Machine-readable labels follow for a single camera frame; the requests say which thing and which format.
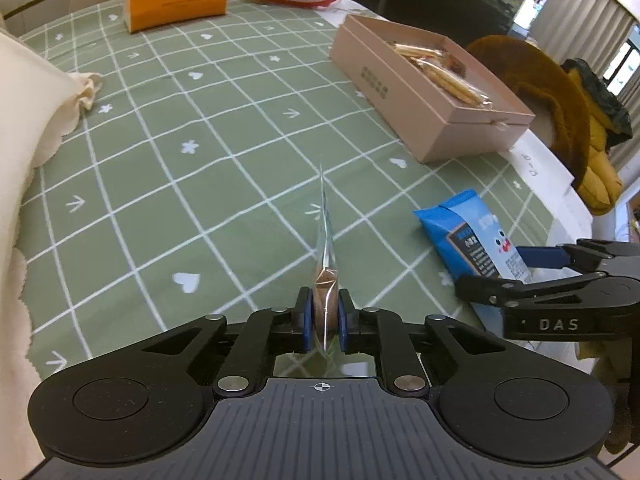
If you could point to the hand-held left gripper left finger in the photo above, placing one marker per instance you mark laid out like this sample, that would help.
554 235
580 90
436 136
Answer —
303 317

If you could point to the clear brown cake packet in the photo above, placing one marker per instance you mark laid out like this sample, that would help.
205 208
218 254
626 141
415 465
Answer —
326 285

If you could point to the pink cardboard box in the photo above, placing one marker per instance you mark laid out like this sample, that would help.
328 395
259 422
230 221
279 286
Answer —
400 105

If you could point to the blue snack packet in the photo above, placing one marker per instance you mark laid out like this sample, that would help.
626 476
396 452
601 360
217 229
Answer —
465 235

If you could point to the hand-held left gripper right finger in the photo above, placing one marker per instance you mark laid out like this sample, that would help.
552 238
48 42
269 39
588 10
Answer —
343 320

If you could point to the long biscuit packet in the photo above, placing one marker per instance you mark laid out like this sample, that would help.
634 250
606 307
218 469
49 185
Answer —
460 87

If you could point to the cream tote bag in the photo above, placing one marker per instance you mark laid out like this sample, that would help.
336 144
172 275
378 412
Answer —
30 110

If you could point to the grey window curtain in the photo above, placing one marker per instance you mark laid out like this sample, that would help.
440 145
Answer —
585 35

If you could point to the yellow green jacket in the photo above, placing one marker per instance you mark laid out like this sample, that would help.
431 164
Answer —
600 180

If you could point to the white handwritten paper sheet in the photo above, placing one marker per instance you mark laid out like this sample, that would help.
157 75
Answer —
537 165

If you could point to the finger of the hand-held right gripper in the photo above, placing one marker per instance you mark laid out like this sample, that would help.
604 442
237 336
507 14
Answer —
542 256
490 290

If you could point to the orange tissue box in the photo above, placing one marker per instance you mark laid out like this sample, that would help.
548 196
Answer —
172 2

